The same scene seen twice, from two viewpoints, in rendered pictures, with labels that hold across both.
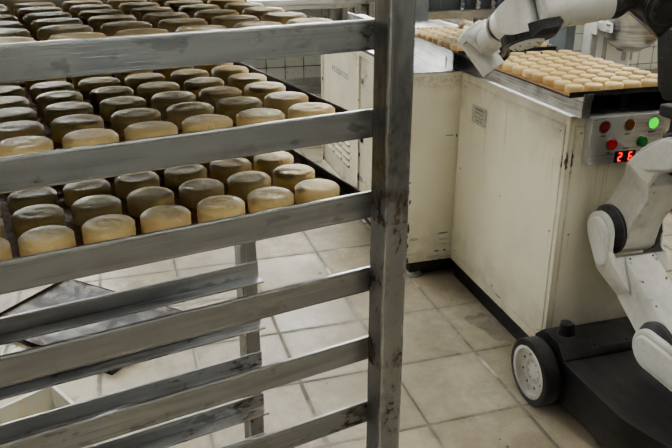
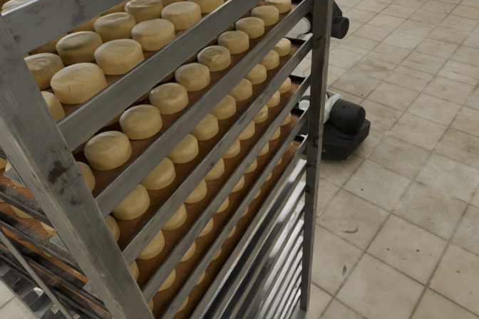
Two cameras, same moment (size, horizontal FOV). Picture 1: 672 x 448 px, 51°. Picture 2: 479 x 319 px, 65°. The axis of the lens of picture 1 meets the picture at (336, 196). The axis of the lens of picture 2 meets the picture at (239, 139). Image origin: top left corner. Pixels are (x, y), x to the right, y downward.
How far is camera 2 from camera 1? 0.60 m
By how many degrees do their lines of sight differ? 31
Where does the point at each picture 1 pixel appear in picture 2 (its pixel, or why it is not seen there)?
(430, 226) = not seen: hidden behind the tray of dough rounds
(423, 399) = not seen: hidden behind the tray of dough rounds
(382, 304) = (316, 174)
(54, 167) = (246, 203)
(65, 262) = (248, 232)
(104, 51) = (256, 149)
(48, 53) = (244, 164)
